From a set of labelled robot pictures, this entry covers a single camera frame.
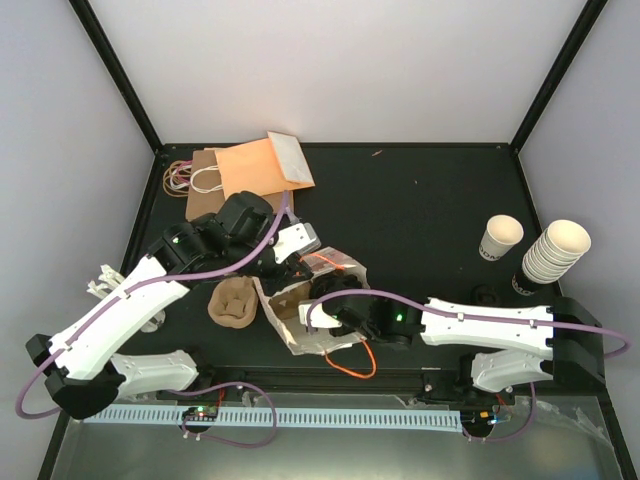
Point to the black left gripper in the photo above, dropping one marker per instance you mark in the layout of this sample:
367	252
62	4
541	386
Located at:
285	276

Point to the brown pulp cup carrier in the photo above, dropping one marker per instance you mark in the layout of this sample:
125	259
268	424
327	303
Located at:
234	303

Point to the single paper coffee cup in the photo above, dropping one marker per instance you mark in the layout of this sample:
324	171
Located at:
501	234

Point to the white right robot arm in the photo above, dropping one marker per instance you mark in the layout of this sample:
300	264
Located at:
561	342

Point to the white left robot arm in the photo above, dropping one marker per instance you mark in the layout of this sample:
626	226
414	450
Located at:
82	368

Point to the brown kraft paper bag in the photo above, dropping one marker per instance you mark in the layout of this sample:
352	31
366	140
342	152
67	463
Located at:
198	181

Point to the orange kraft paper bag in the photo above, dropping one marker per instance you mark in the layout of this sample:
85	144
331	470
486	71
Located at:
267	166

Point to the stack of paper cups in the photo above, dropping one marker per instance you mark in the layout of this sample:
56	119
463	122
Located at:
560	246

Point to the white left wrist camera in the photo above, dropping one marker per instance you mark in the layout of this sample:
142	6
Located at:
299	238

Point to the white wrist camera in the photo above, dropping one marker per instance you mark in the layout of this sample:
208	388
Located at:
299	238
319	320

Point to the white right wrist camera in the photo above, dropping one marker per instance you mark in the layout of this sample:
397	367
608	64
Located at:
319	320

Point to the white slotted cable rail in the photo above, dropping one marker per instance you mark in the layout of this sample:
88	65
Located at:
265	417

